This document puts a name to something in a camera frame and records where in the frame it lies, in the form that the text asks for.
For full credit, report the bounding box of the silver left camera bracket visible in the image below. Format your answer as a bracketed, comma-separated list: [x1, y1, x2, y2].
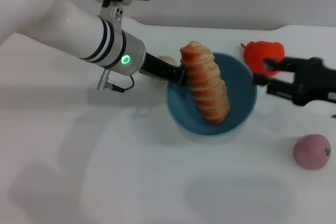
[98, 2, 124, 32]

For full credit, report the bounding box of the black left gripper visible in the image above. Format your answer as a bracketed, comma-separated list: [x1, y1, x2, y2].
[139, 52, 188, 86]

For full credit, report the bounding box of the round beige bun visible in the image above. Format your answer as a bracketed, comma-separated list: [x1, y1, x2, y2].
[151, 55, 179, 86]

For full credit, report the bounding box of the long golden bread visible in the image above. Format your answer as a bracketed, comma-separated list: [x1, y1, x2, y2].
[180, 40, 231, 126]

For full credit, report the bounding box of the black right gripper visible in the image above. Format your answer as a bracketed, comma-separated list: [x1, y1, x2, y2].
[251, 56, 336, 106]

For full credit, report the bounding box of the left arm cable with plug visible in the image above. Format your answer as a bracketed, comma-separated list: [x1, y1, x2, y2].
[96, 68, 135, 93]

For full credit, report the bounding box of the pink peach toy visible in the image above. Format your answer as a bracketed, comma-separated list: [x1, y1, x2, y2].
[293, 134, 332, 171]

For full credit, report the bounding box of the red bell pepper toy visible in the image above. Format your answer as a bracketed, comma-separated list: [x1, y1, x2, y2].
[240, 40, 286, 78]

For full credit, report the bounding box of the blue bowl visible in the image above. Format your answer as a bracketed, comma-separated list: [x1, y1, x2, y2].
[165, 52, 258, 137]

